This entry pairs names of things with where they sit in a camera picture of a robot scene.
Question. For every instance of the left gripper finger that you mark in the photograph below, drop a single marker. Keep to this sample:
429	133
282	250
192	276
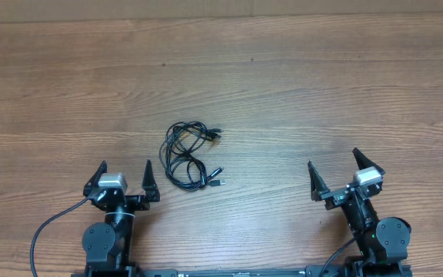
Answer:
93	181
149	185

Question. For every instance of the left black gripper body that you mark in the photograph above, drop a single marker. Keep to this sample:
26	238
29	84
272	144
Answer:
135	202

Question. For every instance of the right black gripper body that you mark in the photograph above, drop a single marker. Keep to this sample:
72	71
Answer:
337	198

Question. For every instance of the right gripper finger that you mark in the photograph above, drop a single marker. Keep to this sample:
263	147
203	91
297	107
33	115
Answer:
363	162
318	186

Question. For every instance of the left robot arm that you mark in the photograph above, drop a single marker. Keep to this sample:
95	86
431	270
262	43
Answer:
108	244

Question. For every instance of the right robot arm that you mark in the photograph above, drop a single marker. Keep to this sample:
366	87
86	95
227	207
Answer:
378	246

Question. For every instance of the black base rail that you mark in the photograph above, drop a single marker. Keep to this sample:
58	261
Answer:
240	272

